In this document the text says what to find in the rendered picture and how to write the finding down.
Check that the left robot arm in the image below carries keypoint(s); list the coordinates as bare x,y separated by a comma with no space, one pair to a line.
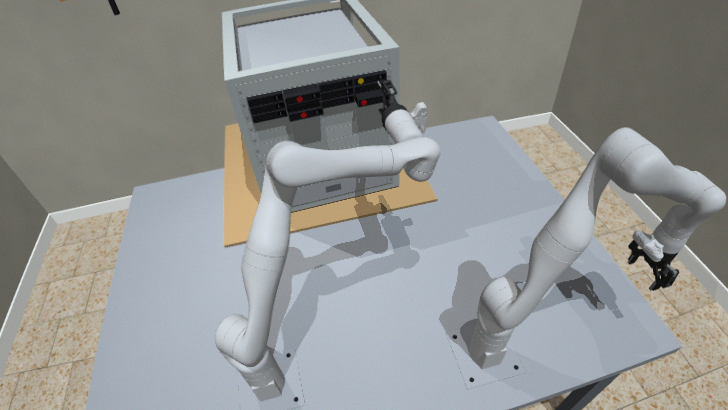
289,166

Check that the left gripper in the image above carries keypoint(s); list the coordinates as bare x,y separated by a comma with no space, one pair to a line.
390,105

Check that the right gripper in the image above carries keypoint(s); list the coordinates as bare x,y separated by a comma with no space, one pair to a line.
666,272

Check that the grey metal rack frame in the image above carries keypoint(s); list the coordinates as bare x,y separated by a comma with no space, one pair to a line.
310,48

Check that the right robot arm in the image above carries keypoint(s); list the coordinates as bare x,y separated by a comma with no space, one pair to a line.
636,166

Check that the tan wooden board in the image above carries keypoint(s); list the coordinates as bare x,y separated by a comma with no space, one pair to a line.
242,196

